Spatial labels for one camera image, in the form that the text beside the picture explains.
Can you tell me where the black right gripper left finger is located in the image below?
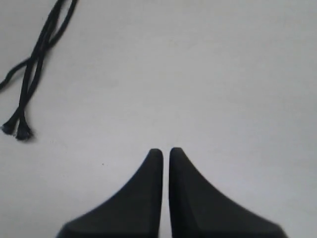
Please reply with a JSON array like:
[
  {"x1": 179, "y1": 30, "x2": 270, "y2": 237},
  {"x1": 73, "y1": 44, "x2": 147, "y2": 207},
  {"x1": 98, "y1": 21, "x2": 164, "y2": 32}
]
[{"x1": 57, "y1": 149, "x2": 163, "y2": 238}]

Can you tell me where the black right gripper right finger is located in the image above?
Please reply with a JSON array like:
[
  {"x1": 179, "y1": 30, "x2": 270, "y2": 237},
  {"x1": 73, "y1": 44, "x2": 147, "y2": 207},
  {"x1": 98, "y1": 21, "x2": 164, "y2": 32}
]
[{"x1": 168, "y1": 147, "x2": 287, "y2": 238}]

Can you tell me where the black rope strand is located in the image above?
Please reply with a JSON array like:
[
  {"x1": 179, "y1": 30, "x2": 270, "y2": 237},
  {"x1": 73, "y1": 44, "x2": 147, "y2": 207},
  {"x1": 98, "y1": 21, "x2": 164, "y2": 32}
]
[
  {"x1": 0, "y1": 57, "x2": 32, "y2": 91},
  {"x1": 1, "y1": 0, "x2": 77, "y2": 135},
  {"x1": 15, "y1": 0, "x2": 65, "y2": 141}
]

